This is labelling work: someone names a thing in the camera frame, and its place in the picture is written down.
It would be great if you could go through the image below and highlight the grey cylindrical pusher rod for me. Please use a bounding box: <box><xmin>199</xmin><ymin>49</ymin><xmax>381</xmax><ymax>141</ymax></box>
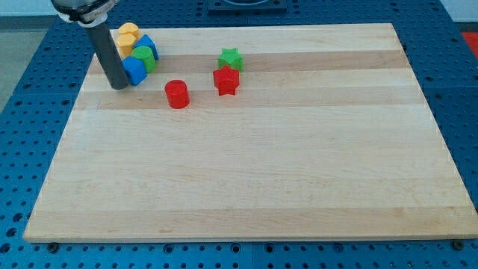
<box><xmin>85</xmin><ymin>22</ymin><xmax>129</xmax><ymax>90</ymax></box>

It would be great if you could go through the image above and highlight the yellow hexagon block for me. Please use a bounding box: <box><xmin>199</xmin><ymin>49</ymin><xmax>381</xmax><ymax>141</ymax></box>
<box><xmin>116</xmin><ymin>34</ymin><xmax>137</xmax><ymax>58</ymax></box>

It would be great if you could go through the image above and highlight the yellow heart block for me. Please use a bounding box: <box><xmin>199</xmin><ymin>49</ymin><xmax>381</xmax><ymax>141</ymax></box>
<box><xmin>118</xmin><ymin>22</ymin><xmax>140</xmax><ymax>40</ymax></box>

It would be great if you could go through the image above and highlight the blue block upper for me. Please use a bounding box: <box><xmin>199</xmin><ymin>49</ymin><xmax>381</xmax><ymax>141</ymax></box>
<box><xmin>134</xmin><ymin>34</ymin><xmax>160</xmax><ymax>60</ymax></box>

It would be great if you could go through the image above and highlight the blue block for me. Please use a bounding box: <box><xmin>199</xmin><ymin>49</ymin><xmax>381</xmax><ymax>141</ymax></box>
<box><xmin>122</xmin><ymin>56</ymin><xmax>147</xmax><ymax>86</ymax></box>
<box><xmin>134</xmin><ymin>34</ymin><xmax>160</xmax><ymax>60</ymax></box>

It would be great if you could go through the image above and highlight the blue block lower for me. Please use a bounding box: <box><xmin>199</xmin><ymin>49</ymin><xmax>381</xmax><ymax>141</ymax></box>
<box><xmin>122</xmin><ymin>56</ymin><xmax>147</xmax><ymax>86</ymax></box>

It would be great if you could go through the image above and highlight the green cylinder block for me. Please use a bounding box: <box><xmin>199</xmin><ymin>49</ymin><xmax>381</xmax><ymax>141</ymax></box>
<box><xmin>132</xmin><ymin>46</ymin><xmax>157</xmax><ymax>73</ymax></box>

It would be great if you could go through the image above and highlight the red cylinder block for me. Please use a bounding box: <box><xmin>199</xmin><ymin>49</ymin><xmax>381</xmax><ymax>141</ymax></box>
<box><xmin>164</xmin><ymin>80</ymin><xmax>190</xmax><ymax>109</ymax></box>

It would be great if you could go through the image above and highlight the green star block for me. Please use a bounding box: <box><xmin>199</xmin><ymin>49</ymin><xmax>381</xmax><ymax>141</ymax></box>
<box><xmin>217</xmin><ymin>48</ymin><xmax>243</xmax><ymax>72</ymax></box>

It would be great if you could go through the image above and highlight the red star block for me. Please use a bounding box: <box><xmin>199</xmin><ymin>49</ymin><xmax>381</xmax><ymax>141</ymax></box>
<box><xmin>213</xmin><ymin>65</ymin><xmax>240</xmax><ymax>96</ymax></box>

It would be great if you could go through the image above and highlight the wooden board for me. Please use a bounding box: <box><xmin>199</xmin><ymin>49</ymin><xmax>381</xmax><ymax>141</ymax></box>
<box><xmin>24</xmin><ymin>23</ymin><xmax>477</xmax><ymax>243</ymax></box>

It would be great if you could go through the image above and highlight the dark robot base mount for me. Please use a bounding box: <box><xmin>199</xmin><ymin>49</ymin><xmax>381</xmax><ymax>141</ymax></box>
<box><xmin>206</xmin><ymin>0</ymin><xmax>288</xmax><ymax>13</ymax></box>

